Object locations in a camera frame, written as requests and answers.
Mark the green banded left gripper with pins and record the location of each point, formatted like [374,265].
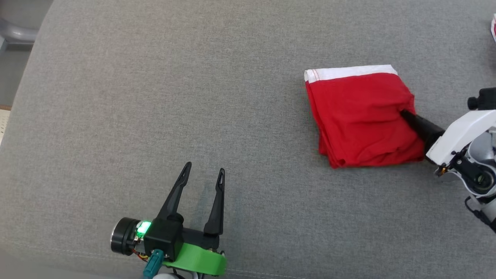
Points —
[197,257]

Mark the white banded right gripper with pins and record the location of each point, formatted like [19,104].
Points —
[461,131]

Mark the red white shorts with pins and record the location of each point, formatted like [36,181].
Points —
[356,120]

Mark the red white number jersey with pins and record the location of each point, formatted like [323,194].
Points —
[494,29]

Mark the grey fabric sofa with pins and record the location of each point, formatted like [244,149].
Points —
[193,97]

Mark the grey curved furniture leg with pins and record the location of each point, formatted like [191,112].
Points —
[15,33]

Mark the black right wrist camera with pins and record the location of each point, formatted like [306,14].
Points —
[484,99]

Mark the teal left camera connector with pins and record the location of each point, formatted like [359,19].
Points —
[153,265]

